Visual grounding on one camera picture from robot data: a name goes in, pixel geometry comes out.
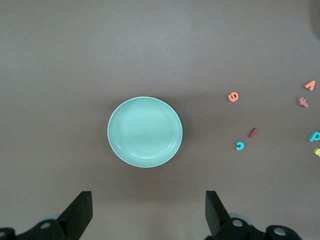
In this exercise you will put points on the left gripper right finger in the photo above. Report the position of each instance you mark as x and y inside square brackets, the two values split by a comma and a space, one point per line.
[215, 212]

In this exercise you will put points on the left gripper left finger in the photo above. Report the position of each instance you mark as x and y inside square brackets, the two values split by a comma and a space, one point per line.
[80, 210]

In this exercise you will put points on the teal foam letter c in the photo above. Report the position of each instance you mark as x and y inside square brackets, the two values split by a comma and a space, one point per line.
[238, 146]

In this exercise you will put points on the dark red foam letter l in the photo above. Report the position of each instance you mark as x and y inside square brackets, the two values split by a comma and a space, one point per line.
[252, 132]

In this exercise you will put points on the orange foam letter e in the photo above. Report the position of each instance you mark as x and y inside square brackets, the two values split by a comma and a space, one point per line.
[233, 96]

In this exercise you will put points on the green plate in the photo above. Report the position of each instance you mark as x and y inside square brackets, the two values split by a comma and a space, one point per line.
[145, 131]

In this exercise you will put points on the yellow foam letter s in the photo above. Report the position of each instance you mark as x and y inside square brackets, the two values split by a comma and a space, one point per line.
[317, 151]

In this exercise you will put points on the teal foam letter p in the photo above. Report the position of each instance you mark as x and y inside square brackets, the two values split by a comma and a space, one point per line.
[315, 136]

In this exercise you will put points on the salmon foam letter f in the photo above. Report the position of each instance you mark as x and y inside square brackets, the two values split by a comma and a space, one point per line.
[303, 102]

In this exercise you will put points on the orange foam letter v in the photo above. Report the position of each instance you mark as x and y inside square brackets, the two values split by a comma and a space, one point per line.
[310, 85]

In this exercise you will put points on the brown table cover sheet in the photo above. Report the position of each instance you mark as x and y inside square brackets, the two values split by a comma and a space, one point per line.
[160, 50]

